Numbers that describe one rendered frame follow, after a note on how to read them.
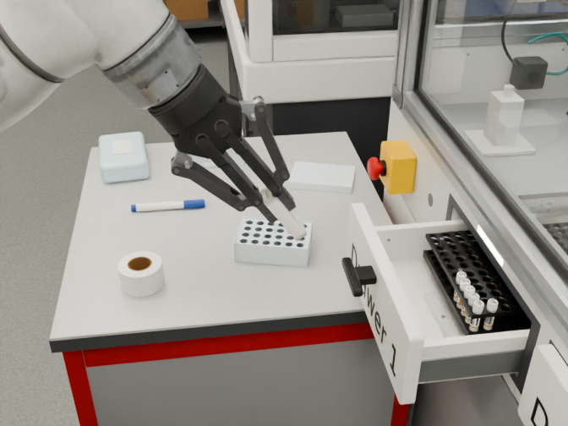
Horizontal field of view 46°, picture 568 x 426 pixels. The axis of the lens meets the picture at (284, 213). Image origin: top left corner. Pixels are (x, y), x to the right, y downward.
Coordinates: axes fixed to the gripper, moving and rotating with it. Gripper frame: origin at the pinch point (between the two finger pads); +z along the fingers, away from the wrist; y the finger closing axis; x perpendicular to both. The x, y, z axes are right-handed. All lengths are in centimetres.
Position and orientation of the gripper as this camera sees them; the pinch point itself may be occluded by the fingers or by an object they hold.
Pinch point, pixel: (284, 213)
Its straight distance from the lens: 79.3
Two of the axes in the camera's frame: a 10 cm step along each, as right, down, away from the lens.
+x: -1.6, -5.1, 8.4
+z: 5.6, 6.5, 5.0
